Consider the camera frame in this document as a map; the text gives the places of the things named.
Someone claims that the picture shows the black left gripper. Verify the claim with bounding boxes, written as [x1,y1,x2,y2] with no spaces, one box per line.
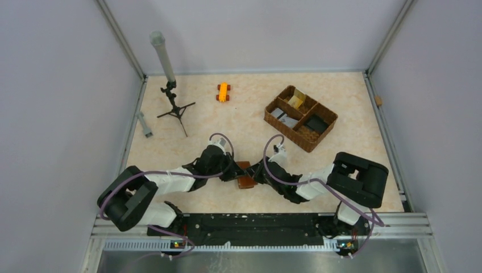
[208,152,247,183]

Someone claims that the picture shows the brown leather card holder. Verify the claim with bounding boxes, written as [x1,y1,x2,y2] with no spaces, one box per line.
[236,161,257,189]

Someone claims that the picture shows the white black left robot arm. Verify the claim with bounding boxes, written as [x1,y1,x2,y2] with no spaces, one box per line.
[97,144,246,235]

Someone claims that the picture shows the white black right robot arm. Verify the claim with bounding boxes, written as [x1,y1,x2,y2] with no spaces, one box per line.
[247,152,389,234]

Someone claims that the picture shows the black card in basket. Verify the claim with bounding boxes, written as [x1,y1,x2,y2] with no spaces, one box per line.
[303,114,329,135]

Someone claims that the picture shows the woven wicker divided basket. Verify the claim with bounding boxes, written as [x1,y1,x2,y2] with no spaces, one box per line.
[264,85,338,152]

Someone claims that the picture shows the orange toy car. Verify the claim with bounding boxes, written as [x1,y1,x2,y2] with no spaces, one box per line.
[215,82,231,102]

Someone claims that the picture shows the small wooden block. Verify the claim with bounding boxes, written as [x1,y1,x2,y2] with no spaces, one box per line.
[374,95,383,107]

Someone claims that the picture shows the black tripod with grey tube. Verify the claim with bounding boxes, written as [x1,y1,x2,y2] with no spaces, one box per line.
[149,31,196,137]

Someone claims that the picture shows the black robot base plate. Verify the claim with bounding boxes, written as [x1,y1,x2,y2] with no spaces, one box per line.
[168,213,369,247]

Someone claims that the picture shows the grey metal bracket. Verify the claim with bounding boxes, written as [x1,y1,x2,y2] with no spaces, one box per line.
[136,111,153,138]

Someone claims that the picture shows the aluminium frame rail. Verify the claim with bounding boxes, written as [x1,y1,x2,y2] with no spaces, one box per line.
[363,71,433,239]

